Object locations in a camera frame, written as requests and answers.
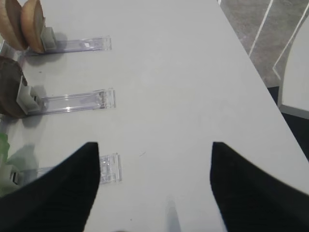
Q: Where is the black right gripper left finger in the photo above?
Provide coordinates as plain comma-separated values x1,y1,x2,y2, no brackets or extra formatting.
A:
0,142,100,232

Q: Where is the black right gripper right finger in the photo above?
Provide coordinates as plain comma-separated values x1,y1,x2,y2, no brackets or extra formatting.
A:
210,142,309,232

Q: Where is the green lettuce leaf standing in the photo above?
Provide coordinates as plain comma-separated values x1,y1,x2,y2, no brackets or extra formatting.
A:
0,133,10,166

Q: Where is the brown meat patty right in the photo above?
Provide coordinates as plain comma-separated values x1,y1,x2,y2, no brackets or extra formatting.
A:
0,56,28,118

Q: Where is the white chair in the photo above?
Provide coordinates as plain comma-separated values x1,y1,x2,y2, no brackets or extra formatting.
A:
249,0,309,119

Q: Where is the sesame bun top half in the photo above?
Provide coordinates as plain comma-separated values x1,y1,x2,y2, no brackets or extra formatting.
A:
0,0,28,51

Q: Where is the plain bun half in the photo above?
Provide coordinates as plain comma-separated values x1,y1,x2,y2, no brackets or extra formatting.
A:
20,0,45,54

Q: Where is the clear holder rail bottom right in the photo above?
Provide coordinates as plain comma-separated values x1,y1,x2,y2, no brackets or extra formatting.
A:
17,153,122,186

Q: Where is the clear holder rail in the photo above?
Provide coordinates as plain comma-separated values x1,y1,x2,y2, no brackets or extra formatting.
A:
16,83,116,116
17,153,122,186
25,27,112,56

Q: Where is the clear holder rail middle right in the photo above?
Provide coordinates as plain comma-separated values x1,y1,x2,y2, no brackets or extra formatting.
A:
16,83,116,116

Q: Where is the clear holder rail top right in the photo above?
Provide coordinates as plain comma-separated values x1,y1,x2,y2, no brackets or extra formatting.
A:
25,27,112,56

